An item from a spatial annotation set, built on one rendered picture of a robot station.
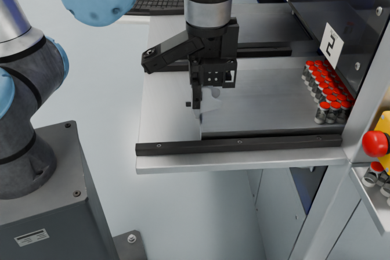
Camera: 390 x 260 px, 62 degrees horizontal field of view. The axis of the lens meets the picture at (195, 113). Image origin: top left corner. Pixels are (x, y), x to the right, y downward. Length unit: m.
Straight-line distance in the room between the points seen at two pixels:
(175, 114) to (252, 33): 0.43
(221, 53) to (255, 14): 0.61
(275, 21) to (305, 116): 0.46
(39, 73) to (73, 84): 1.72
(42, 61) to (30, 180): 0.24
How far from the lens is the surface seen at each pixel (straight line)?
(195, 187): 1.67
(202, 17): 0.51
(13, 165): 0.72
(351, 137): 0.66
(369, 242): 1.00
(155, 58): 0.56
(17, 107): 0.67
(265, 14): 1.16
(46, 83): 0.73
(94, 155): 1.88
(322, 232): 0.88
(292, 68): 0.89
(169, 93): 0.77
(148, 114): 0.72
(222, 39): 0.55
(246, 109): 0.73
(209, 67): 0.56
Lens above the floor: 1.35
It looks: 41 degrees down
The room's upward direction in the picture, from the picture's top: straight up
